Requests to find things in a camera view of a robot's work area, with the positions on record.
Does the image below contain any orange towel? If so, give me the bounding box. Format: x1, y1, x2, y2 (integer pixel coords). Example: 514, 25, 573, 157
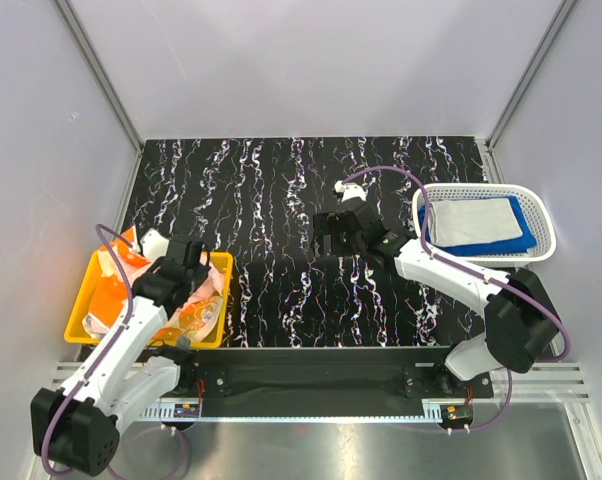
82, 226, 226, 343

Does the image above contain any pink white towel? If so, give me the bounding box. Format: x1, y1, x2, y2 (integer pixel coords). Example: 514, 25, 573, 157
187, 265, 225, 303

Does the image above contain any cream terry towel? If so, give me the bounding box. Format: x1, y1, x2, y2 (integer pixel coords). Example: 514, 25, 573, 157
425, 197, 524, 247

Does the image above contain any blue towel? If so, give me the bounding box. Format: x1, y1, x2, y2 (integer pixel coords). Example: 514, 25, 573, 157
425, 196, 537, 257

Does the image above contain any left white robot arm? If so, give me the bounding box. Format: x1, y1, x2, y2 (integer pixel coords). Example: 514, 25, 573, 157
30, 239, 211, 477

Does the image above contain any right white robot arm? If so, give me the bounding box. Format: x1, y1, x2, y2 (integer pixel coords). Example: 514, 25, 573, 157
311, 198, 561, 397

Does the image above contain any yellow plastic bin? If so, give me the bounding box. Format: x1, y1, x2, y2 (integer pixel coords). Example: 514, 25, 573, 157
64, 248, 234, 350

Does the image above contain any white perforated basket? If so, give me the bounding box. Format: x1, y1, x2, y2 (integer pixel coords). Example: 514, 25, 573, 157
425, 183, 556, 268

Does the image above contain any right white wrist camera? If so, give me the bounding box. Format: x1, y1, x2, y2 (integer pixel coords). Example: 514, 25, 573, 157
333, 181, 367, 203

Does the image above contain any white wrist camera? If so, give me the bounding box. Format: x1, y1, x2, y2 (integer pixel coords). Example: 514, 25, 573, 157
333, 181, 367, 203
139, 229, 170, 263

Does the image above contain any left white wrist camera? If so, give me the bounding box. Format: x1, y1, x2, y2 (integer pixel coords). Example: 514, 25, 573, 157
139, 229, 170, 263

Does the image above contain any white slotted cable duct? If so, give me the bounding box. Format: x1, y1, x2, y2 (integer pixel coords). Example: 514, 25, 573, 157
137, 402, 201, 422

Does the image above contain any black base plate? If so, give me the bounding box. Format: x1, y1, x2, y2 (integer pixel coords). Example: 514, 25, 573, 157
159, 347, 494, 422

